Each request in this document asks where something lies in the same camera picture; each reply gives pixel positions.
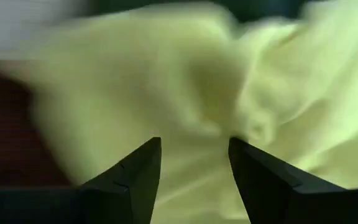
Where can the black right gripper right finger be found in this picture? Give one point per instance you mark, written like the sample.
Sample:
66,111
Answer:
269,189

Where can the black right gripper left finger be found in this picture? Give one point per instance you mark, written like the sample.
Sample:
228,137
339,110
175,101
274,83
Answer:
129,189

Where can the yellow-green garment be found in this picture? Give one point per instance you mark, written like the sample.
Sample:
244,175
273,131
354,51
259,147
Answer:
172,93

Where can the maroon garment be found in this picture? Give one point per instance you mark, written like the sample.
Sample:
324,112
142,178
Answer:
8,133

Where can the dark green garment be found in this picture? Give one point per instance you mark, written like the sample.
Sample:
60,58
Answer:
259,7

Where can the white plastic bin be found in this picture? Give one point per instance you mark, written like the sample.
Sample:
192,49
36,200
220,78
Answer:
14,25

